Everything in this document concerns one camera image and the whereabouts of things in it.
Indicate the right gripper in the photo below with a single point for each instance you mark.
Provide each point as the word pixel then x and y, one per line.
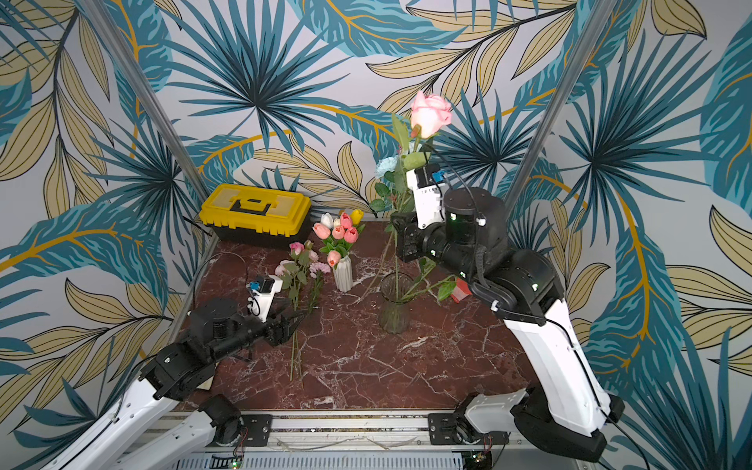
pixel 408 245

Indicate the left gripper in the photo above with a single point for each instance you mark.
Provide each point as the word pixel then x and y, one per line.
pixel 276 337

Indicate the light pink peony bunch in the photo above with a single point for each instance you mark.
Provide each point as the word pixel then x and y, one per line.
pixel 288 267

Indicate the pink carnation flower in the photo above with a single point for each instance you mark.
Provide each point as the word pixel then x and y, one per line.
pixel 318 271

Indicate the magenta rose stem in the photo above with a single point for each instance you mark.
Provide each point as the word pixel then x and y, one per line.
pixel 299 258

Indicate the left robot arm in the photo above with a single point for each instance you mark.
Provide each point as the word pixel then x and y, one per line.
pixel 217 330

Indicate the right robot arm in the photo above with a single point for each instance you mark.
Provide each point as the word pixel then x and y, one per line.
pixel 464 231

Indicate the clear glass vase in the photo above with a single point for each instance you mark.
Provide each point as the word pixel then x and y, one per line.
pixel 395 313

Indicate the white ribbed vase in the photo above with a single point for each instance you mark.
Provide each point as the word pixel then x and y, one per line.
pixel 343 275

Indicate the white rose stem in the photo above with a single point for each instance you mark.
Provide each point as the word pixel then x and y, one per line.
pixel 440 290

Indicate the tall pink white flower spray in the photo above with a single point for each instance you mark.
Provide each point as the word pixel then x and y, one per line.
pixel 392 196

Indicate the red glove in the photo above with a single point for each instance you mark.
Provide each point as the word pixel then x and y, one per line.
pixel 461 291

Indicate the tulip bouquet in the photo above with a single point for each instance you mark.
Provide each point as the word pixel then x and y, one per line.
pixel 339 234

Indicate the yellow black toolbox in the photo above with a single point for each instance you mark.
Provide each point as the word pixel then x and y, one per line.
pixel 258 217

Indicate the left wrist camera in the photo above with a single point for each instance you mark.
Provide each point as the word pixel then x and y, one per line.
pixel 262 292

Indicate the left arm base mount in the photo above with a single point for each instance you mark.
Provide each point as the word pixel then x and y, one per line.
pixel 245 430

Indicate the aluminium front rail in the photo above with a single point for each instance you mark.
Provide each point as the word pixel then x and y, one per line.
pixel 352 424

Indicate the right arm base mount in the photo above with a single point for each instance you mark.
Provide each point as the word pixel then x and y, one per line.
pixel 449 429

